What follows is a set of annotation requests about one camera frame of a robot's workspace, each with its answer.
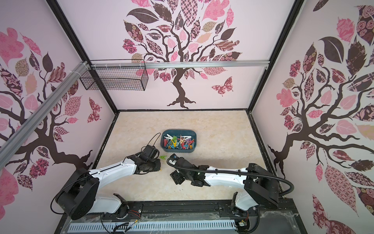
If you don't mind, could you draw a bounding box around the yellow clothespin pile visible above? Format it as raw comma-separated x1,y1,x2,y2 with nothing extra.
169,140,177,149

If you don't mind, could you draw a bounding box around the beige clothespin pile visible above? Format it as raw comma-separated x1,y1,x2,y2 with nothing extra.
179,136,188,144

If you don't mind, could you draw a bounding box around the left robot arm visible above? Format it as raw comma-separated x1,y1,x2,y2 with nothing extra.
52,145,161,220

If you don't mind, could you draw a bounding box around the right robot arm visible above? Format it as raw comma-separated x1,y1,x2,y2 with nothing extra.
167,154,279,211

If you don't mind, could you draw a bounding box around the teal plastic storage box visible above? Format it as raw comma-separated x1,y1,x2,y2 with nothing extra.
160,129,197,153

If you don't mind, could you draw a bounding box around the white clothespin left pile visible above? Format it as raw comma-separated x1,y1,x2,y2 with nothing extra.
164,134,173,140

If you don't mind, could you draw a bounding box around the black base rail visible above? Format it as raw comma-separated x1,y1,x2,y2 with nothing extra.
60,194,298,222

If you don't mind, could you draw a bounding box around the white slotted cable duct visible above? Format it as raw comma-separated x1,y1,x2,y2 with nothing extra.
66,220,236,234

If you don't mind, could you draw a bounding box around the black wire mesh basket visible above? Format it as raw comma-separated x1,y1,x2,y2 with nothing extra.
80,58,149,91

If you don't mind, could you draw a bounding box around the aluminium rail on back wall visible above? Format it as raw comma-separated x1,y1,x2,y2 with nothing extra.
91,60,270,69

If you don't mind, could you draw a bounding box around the aluminium rail on wall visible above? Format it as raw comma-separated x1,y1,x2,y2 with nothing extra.
1,61,90,168
91,60,270,69

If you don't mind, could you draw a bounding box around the black corrugated cable hose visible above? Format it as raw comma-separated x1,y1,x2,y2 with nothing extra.
166,153,295,197

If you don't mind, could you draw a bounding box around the aluminium rail on left wall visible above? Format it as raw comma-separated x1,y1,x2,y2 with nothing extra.
1,61,90,168

